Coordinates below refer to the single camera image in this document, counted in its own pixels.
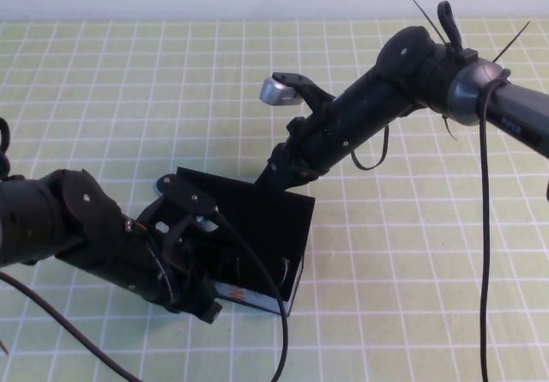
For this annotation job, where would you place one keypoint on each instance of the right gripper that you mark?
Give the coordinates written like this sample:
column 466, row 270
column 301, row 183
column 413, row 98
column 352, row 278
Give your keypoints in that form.
column 321, row 146

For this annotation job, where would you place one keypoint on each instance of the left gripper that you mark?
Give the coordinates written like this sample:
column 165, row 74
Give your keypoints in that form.
column 146, row 266

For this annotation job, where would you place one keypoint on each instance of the black printed glasses case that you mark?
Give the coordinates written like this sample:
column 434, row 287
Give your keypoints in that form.
column 266, row 219

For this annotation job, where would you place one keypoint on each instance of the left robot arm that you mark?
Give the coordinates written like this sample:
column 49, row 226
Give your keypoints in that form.
column 34, row 219

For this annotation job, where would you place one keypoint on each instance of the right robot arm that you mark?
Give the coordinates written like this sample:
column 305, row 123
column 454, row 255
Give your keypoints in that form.
column 514, row 111

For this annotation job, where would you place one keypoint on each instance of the black zip tie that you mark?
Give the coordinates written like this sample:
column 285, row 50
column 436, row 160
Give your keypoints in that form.
column 512, row 40
column 448, row 129
column 429, row 19

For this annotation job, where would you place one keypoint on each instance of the green checked tablecloth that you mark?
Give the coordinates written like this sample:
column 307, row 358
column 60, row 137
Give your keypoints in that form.
column 128, row 98

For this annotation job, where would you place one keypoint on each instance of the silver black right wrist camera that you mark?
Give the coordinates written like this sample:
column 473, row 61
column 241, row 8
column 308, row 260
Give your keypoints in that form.
column 279, row 92

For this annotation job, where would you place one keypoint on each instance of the black right camera bracket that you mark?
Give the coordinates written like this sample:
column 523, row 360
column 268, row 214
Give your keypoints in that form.
column 311, row 92

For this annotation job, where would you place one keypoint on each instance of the black camera bracket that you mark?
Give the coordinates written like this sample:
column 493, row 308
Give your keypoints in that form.
column 311, row 92
column 184, row 193

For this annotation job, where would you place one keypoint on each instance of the black left camera bracket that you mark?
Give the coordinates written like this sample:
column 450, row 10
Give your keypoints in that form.
column 184, row 193

